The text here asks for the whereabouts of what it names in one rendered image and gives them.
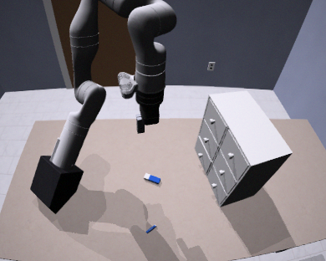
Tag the grey drawer front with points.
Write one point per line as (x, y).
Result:
(225, 172)
(203, 155)
(213, 116)
(209, 139)
(216, 185)
(234, 155)

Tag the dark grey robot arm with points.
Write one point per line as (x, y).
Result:
(144, 24)

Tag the small grey chest of drawers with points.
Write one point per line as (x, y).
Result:
(258, 139)

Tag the blue and white eraser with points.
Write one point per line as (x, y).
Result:
(151, 178)

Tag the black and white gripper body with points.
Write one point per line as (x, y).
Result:
(149, 93)

